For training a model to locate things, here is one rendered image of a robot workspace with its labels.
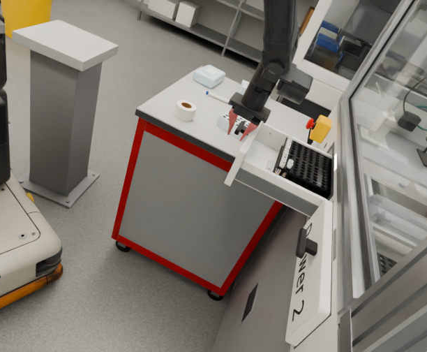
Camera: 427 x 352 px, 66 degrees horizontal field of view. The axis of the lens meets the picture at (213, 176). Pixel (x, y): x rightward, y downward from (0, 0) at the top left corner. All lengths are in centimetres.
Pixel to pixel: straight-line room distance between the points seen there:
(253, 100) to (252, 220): 52
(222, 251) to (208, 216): 17
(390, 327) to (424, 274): 6
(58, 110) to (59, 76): 15
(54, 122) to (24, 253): 59
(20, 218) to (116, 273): 47
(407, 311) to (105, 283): 128
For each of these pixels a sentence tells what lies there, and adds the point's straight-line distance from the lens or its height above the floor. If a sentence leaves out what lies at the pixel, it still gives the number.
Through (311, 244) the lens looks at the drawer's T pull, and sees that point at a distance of 63.
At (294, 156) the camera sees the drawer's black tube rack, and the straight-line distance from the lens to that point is 89.
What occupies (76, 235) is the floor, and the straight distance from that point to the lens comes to 166.
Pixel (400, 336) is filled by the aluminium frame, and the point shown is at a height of 105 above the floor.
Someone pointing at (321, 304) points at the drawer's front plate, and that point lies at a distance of 53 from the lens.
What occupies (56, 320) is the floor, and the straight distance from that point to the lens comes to 144.
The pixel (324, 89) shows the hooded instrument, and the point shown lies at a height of 88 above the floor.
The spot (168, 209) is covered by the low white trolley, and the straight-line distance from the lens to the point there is 128.
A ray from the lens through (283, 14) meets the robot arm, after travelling 64.
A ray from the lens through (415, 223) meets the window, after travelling 48.
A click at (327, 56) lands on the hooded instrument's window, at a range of 164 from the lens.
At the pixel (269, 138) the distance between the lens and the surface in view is 100.
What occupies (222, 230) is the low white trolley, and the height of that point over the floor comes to 44.
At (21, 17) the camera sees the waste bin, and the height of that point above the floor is 21.
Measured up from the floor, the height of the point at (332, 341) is 93.
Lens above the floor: 129
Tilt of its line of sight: 35 degrees down
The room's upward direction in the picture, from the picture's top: 24 degrees clockwise
